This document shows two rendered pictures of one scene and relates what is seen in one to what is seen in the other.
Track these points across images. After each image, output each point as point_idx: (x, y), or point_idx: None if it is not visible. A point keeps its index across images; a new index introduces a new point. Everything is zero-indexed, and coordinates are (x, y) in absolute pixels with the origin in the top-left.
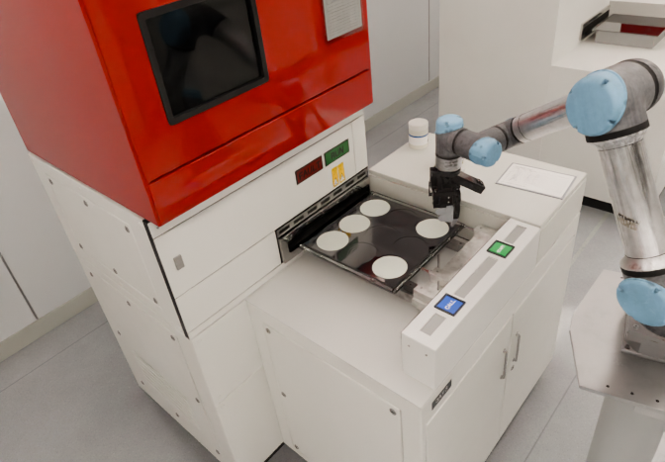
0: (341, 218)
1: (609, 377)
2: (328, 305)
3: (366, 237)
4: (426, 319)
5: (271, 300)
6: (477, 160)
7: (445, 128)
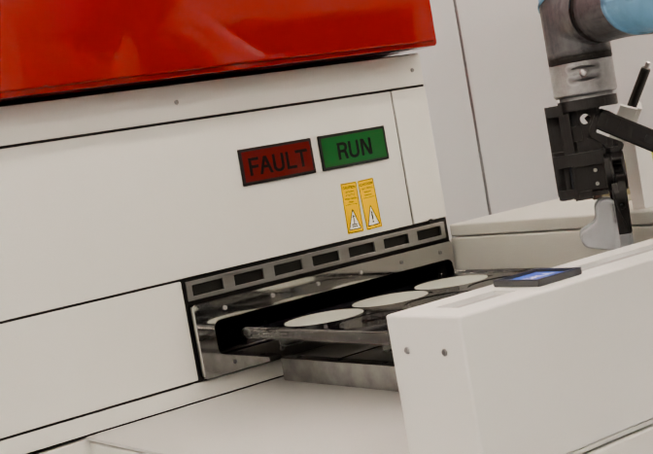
0: (364, 298)
1: None
2: (278, 423)
3: (406, 305)
4: (463, 297)
5: (147, 432)
6: (620, 10)
7: None
